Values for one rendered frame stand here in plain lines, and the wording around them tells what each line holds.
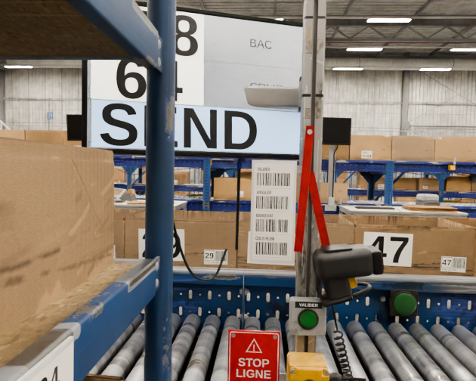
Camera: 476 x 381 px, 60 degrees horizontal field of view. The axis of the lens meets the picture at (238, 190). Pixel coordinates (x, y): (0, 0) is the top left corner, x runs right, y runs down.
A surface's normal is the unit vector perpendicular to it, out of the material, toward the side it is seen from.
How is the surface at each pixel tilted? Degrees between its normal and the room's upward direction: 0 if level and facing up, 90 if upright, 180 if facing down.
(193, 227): 90
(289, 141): 86
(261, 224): 90
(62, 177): 90
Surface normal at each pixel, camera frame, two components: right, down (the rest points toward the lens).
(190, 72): 0.29, -0.01
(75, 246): 1.00, 0.04
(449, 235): -0.05, 0.05
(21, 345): 0.02, -1.00
